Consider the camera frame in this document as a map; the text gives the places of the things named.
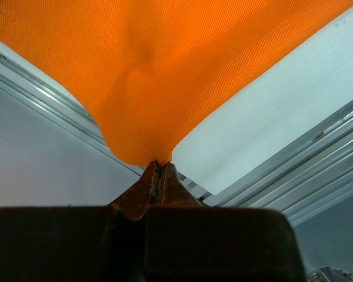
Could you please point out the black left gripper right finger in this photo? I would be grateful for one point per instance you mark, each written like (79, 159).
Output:
(185, 241)

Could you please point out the orange trousers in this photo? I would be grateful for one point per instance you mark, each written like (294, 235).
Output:
(149, 71)

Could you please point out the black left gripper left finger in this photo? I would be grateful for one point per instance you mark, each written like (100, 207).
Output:
(81, 243)

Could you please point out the aluminium frame rail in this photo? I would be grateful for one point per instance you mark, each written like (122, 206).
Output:
(307, 182)

